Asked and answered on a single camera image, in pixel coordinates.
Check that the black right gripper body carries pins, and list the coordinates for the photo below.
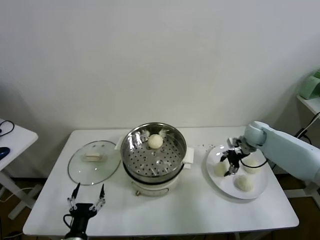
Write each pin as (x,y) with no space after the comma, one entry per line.
(236,156)

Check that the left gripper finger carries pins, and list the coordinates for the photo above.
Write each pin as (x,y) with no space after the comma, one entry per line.
(101,193)
(75,195)

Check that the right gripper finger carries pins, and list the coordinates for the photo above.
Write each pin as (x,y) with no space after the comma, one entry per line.
(232,170)
(225,156)

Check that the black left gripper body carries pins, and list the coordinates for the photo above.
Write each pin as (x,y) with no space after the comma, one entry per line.
(83,213)

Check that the white steamed baozi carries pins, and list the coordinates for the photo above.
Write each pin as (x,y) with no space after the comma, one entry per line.
(252,163)
(220,169)
(244,183)
(155,141)

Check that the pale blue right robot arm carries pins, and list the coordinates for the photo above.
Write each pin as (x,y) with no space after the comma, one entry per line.
(282,145)

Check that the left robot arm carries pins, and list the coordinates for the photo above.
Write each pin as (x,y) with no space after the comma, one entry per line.
(76,237)

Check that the perforated stainless steel steamer basket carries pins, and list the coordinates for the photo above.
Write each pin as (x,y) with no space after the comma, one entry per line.
(152,160)

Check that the large white plate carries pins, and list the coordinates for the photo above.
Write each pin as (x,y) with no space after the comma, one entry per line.
(215,183)

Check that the round glass pot lid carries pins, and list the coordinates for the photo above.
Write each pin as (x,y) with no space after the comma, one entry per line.
(85,170)

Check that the white electric cooking pot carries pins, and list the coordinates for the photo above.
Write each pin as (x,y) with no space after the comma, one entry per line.
(150,186)

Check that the white side table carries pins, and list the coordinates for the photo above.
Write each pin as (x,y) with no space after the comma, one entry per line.
(17,140)

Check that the dark blue object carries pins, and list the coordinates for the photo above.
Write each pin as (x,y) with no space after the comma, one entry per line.
(4,151)

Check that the pale green appliance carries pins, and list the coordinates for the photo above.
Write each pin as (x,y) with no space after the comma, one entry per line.
(310,86)

